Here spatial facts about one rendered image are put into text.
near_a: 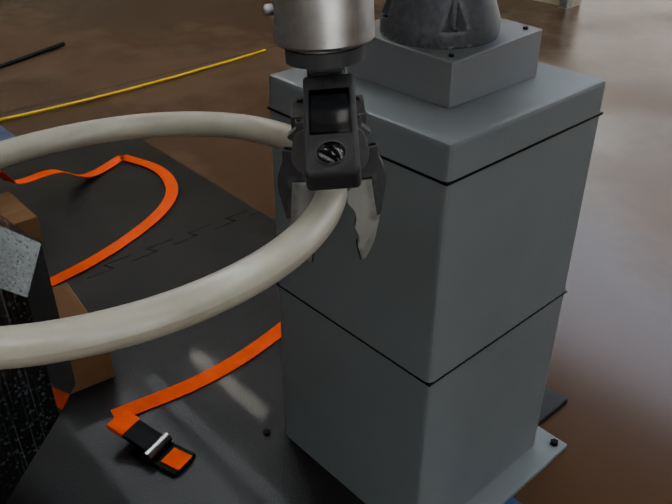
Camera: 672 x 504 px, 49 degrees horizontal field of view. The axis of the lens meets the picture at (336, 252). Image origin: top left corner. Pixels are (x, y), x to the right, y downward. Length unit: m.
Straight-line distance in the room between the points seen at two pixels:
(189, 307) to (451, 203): 0.59
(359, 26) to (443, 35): 0.51
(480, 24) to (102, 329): 0.80
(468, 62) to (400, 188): 0.21
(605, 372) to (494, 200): 0.96
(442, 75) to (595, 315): 1.23
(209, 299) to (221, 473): 1.14
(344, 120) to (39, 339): 0.30
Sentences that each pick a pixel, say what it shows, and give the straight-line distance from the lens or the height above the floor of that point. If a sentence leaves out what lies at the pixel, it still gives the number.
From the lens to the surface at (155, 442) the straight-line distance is 1.70.
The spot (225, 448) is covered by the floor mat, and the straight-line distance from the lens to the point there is 1.70.
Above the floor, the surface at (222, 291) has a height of 0.94.
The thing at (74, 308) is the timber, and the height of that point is 0.13.
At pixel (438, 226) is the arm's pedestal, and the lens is 1.06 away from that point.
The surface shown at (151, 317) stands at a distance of 0.53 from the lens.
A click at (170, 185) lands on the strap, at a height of 0.02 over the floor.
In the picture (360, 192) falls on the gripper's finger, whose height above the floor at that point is 0.92.
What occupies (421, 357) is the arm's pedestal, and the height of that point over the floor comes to 0.47.
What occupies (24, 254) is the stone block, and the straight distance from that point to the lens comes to 1.36.
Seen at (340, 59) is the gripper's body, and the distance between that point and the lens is 0.65.
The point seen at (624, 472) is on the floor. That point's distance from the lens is 1.77.
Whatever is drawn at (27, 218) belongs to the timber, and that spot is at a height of 0.11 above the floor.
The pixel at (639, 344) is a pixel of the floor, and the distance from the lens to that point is 2.14.
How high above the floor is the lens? 1.24
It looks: 32 degrees down
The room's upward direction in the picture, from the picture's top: straight up
